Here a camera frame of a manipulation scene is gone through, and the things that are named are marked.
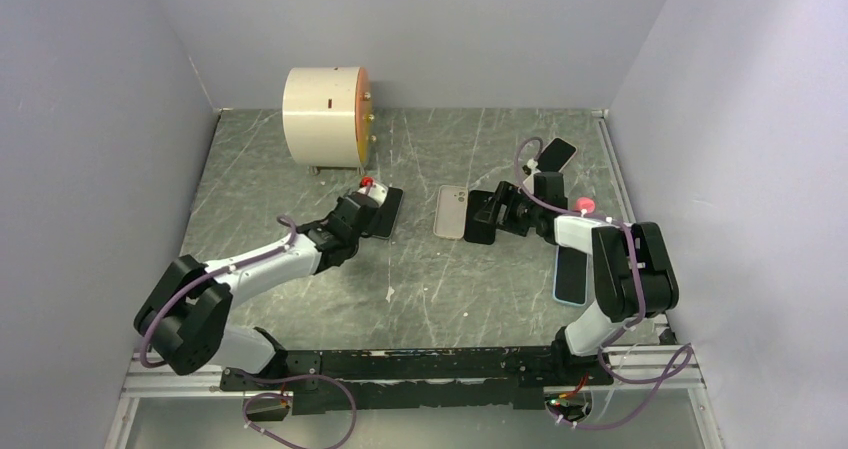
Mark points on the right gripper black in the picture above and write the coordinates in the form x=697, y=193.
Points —
x=505, y=194

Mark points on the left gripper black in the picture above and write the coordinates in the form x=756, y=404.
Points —
x=338, y=203

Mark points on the black phone case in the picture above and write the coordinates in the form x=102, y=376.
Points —
x=481, y=217

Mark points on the phone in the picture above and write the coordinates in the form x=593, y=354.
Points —
x=570, y=277
x=384, y=221
x=555, y=155

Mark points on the beige phone case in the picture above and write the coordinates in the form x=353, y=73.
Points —
x=450, y=213

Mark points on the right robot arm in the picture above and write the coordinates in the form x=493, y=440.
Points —
x=626, y=266

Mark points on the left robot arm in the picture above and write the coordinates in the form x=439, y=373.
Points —
x=185, y=321

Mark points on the phone in pink case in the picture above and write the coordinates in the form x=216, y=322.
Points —
x=555, y=155

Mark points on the phone in blue case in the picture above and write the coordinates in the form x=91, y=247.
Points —
x=570, y=277

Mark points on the pink capped small bottle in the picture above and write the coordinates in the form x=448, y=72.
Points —
x=585, y=205

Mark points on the white cylindrical drum device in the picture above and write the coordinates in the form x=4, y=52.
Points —
x=327, y=113

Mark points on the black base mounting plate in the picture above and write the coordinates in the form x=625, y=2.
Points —
x=521, y=377

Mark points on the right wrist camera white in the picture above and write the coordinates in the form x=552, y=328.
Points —
x=530, y=169

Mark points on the aluminium frame rail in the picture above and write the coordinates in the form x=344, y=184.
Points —
x=658, y=399

